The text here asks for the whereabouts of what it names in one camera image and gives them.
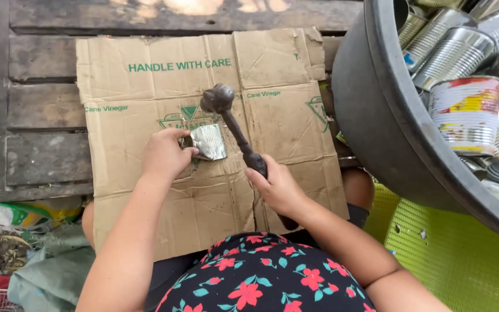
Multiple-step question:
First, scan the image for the person's leg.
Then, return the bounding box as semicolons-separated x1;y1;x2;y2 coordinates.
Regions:
341;167;376;213
81;200;97;248

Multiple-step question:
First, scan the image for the tin can with colourful label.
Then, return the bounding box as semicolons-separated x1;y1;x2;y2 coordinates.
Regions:
429;75;499;157

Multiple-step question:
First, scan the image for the heap of silver tin cans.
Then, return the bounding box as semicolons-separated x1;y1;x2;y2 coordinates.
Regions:
394;0;499;215

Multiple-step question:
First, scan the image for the grey-green cloth sack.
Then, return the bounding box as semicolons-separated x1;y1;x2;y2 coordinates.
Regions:
7;224;97;312

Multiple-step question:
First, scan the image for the person's left leg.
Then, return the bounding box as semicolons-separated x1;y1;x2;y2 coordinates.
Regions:
81;200;97;248

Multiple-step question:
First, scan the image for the person's left hand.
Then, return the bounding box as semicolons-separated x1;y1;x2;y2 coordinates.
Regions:
141;128;200;183

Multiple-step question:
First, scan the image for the lime green plastic mat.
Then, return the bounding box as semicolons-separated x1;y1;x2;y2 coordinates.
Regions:
364;182;499;312

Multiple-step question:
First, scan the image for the weathered wooden pallet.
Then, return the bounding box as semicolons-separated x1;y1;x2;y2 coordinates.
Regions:
0;0;364;203

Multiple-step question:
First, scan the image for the black floral dress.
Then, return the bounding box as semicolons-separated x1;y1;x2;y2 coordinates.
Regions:
154;231;377;312

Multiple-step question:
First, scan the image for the person's right hand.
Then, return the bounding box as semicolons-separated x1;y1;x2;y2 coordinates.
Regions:
244;154;316;218

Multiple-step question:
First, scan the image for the black plastic basin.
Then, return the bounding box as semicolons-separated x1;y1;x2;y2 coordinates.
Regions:
331;0;499;250

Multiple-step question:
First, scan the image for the dark metal hammer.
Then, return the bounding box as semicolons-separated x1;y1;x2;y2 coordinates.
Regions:
200;83;301;231

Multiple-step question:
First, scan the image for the brown cardboard sheet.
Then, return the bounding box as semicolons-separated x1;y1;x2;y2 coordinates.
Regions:
76;27;350;262

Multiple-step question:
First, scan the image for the person's right leg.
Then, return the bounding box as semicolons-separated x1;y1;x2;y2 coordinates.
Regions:
341;167;376;213

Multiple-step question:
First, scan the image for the silver tin can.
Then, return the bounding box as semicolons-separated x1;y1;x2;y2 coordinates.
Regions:
182;123;228;162

